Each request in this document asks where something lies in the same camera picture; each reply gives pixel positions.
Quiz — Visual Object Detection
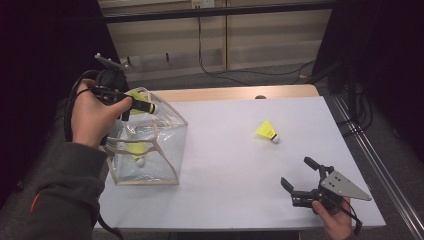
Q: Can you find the black horizontal metal bar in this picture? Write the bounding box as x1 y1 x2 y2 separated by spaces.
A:
103 1 338 24

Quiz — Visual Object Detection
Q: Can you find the black curtain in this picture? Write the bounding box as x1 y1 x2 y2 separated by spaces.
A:
0 0 129 201
313 0 424 161

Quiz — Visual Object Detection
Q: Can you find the person's right hand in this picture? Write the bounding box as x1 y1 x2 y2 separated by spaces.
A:
311 196 354 240

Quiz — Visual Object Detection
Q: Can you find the left hand-held gripper black cable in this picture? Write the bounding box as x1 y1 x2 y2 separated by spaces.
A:
63 69 124 240

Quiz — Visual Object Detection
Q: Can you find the hand-held gripper black cable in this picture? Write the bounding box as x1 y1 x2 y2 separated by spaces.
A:
63 69 124 240
328 194 364 236

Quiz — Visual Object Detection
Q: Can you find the person's left hand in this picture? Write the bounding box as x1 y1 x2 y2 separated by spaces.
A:
71 78 134 149

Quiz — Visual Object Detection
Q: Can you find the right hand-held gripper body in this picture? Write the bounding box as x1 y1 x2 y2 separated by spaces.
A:
290 165 373 212

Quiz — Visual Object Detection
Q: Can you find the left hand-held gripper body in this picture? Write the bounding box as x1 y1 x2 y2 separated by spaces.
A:
89 52 134 107

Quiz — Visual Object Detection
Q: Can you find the aluminium floor rail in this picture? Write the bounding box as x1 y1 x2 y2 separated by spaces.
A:
333 94 424 240

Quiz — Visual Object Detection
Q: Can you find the white table cover sheet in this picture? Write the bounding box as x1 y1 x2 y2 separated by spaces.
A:
94 95 387 232

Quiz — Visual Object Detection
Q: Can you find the clear plastic bag beige trim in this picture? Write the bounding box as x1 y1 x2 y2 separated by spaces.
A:
105 86 189 186

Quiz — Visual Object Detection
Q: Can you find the black metal stand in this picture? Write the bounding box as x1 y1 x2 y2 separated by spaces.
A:
306 59 359 121

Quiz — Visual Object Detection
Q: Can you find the light wooden cabinet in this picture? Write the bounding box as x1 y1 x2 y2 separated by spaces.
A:
98 0 334 83

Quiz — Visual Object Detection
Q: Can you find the right hand-held gripper black cable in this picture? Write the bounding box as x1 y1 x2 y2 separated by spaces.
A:
328 194 364 236

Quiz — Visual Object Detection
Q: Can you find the long black floor cable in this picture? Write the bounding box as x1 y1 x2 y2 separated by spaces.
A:
197 16 317 87

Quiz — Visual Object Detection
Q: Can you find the white wall socket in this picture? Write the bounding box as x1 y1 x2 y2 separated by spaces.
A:
191 0 216 9

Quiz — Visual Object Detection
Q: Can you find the yellow shuttlecock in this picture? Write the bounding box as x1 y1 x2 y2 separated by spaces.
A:
255 119 281 145
126 88 160 117
125 142 148 168

